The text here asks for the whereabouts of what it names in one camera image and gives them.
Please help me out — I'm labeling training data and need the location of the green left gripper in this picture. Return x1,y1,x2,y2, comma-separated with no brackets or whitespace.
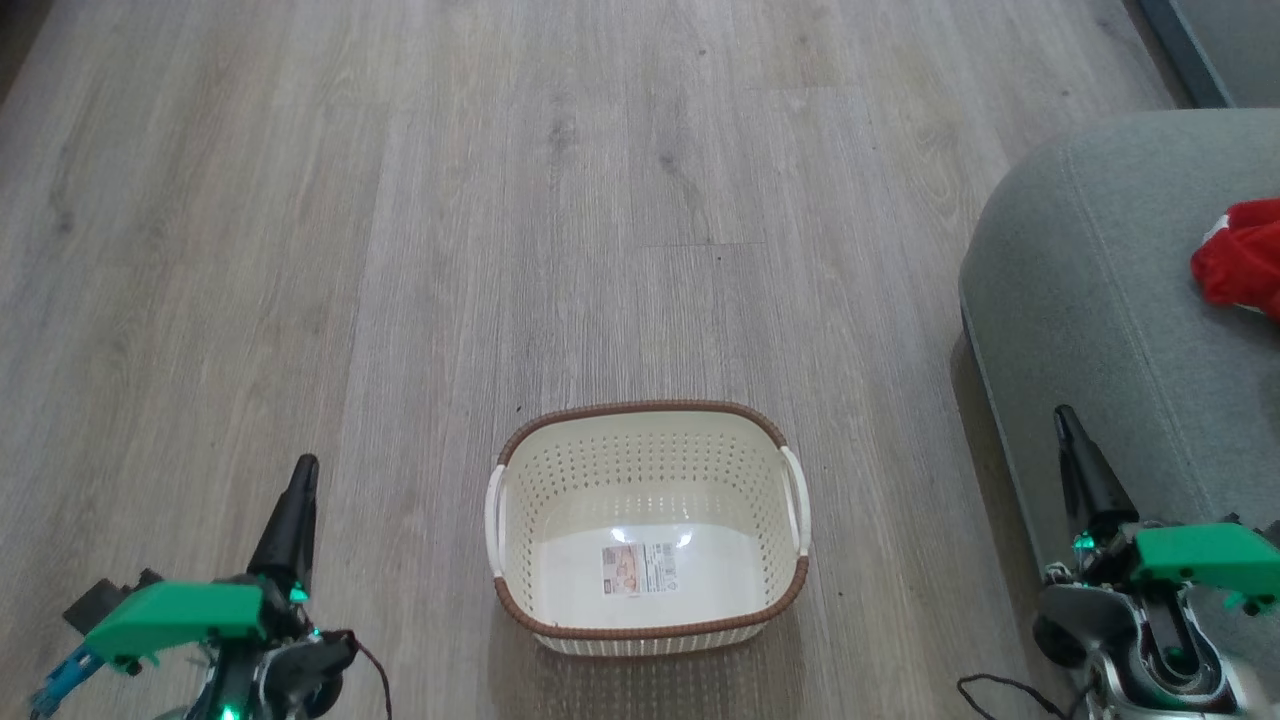
85,455,356,720

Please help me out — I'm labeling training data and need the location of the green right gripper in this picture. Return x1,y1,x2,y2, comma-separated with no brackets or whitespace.
1045,405,1280,613

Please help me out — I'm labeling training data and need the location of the red garment with white trim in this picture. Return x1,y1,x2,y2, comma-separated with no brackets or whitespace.
1190,198,1280,321

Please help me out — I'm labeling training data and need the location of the printed sticker inside basket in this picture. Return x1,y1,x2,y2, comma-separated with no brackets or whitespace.
601,543,680,599

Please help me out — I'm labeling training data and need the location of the cream basket with brown rim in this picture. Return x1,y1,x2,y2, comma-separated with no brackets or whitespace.
484,400,812,658

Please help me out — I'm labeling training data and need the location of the grey fabric sofa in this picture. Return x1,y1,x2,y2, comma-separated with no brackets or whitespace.
958,108,1280,601

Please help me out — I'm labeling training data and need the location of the dark grey furniture edge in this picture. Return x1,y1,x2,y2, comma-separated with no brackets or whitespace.
1135,0,1280,109

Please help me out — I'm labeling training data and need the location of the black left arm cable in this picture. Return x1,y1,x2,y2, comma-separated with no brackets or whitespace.
345,632,396,720

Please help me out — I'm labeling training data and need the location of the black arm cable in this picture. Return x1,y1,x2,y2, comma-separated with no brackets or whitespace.
345,632,396,720
957,675,1091,720

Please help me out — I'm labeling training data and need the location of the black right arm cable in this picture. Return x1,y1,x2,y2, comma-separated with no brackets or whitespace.
957,675,1091,720

